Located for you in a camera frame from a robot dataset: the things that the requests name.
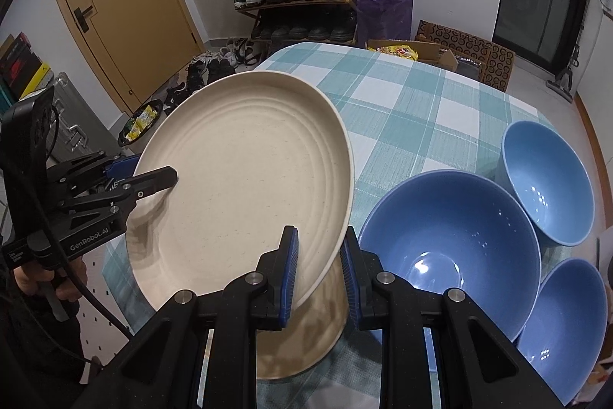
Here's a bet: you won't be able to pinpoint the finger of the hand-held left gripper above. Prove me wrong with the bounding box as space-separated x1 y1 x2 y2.
64 166 179 218
48 151 141 194

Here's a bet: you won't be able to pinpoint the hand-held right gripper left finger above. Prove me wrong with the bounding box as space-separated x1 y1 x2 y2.
79 225 299 409

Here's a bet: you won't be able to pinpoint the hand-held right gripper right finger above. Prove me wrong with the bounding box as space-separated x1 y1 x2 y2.
339 225 563 409

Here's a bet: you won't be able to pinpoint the beige ribbed plate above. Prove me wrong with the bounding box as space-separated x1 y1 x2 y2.
125 71 355 311
256 241 350 381

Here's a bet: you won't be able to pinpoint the blue ceramic bowl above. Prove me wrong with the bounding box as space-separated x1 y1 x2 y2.
500 120 596 247
515 258 609 407
358 169 543 343

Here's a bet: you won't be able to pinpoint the person's left forearm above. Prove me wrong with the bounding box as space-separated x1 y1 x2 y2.
0 275 103 409

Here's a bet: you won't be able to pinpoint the person's left hand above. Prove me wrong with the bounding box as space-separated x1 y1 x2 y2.
14 263 90 302

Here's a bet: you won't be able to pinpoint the silver metal case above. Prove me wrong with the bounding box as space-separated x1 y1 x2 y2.
48 72 128 163

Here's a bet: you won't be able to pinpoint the black basin of snack packets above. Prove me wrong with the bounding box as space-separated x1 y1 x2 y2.
119 99 164 146

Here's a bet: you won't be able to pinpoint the stack of colourful boxes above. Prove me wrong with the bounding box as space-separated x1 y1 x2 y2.
0 33 54 105

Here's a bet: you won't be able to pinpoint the pile of dark sandals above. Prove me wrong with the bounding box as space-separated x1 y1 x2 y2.
165 36 269 109

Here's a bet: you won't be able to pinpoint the white perforated panel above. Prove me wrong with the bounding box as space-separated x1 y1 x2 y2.
72 253 132 338

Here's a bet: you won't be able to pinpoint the wooden door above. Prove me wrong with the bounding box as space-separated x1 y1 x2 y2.
48 0 204 115

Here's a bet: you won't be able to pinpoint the teal white checked tablecloth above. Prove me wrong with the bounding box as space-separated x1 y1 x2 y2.
100 42 602 409

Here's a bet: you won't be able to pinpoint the yellow snack packets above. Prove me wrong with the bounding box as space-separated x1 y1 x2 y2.
378 45 420 61

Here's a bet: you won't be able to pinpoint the open brown cardboard box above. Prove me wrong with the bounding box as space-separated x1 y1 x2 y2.
366 39 461 72

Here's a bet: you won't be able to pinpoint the patterned cardboard box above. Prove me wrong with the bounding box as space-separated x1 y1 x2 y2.
414 20 515 92

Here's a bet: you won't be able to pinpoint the purple plastic bag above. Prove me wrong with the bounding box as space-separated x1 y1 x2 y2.
357 0 413 48

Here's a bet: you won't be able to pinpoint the black door handle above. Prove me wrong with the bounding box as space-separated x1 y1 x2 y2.
74 7 95 33

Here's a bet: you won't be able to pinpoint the black cable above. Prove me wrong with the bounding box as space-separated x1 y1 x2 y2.
0 102 132 340

